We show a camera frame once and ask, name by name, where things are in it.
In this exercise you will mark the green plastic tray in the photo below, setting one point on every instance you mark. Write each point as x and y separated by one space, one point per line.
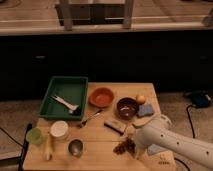
71 89

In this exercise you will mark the dark brown bowl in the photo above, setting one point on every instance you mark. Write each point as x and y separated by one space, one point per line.
127 108

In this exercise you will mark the white round container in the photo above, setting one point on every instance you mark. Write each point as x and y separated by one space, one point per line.
59 130

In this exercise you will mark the white plastic fork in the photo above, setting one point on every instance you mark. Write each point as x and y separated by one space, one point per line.
72 108

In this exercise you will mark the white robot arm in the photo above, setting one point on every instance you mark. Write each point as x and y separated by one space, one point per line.
156 131

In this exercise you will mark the metal cup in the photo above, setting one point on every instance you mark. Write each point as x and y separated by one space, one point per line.
75 148

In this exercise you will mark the wooden stool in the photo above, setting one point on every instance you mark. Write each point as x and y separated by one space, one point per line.
73 13

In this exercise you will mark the black blue device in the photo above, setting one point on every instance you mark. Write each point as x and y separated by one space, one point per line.
201 100

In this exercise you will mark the bunch of grapes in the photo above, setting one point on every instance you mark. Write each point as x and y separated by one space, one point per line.
127 145

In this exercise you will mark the wooden brush block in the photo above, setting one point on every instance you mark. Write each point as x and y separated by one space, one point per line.
115 125

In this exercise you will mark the red bowl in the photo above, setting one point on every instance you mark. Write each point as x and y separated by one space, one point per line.
101 97

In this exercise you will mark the green plastic cup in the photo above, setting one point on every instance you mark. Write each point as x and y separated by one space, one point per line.
34 136

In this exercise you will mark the yellow banana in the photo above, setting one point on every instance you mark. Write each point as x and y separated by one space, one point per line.
48 151

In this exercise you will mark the small yellow fruit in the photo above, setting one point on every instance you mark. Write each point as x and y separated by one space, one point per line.
140 99

